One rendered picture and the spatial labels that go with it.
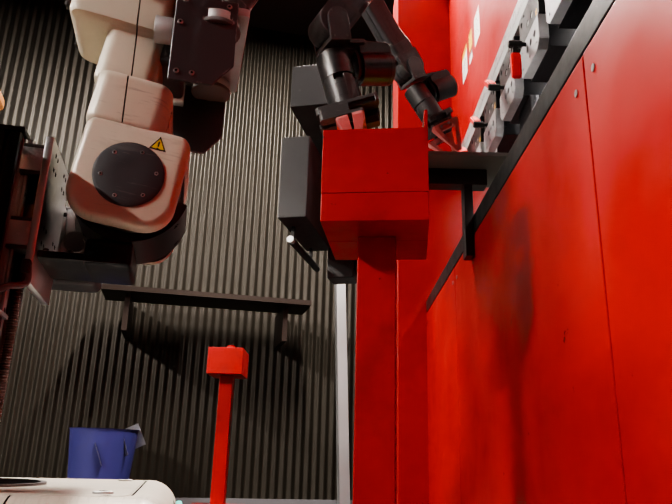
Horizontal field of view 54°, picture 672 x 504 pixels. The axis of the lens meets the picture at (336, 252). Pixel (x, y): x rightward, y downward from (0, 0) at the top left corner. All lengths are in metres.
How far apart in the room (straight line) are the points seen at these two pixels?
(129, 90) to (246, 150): 3.74
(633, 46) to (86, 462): 3.47
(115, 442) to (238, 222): 1.68
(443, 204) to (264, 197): 2.37
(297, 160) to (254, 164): 2.06
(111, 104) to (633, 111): 0.74
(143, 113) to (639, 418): 0.80
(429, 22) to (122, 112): 1.97
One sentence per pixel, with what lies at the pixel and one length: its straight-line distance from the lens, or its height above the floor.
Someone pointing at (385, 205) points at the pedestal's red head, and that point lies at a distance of 0.97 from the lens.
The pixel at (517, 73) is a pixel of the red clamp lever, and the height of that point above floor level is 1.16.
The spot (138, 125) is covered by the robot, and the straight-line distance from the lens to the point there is 1.08.
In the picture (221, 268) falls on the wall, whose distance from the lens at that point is 4.50.
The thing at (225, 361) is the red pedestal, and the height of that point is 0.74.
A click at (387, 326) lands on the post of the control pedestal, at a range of 0.99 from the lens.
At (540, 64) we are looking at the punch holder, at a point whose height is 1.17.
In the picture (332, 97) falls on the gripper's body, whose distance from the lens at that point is 1.09.
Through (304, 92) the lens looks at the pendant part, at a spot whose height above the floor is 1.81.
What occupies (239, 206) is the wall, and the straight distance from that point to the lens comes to 4.64.
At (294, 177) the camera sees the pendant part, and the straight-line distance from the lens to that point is 2.70.
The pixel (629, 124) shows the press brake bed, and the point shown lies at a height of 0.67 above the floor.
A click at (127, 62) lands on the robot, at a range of 1.18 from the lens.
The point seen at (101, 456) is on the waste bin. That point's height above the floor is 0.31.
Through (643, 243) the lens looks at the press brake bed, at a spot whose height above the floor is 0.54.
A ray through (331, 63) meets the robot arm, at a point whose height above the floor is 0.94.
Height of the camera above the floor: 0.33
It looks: 17 degrees up
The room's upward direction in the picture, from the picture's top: 2 degrees clockwise
